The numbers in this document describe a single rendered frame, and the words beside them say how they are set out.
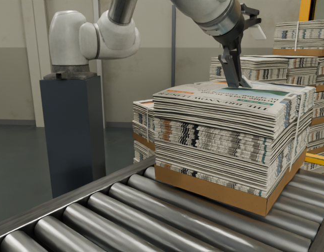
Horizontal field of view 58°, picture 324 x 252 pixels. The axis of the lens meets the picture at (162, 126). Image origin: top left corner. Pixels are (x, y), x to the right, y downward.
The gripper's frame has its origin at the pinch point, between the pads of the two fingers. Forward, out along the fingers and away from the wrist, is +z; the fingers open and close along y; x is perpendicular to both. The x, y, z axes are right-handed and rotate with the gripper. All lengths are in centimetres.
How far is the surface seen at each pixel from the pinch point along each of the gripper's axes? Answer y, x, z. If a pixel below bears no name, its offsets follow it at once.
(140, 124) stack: 17, -76, 49
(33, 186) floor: 85, -192, 74
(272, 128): 20.3, 14.4, -15.9
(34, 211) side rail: 50, -24, -31
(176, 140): 26.5, -7.2, -13.0
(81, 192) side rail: 45, -24, -21
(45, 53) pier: -55, -342, 122
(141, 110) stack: 10, -74, 45
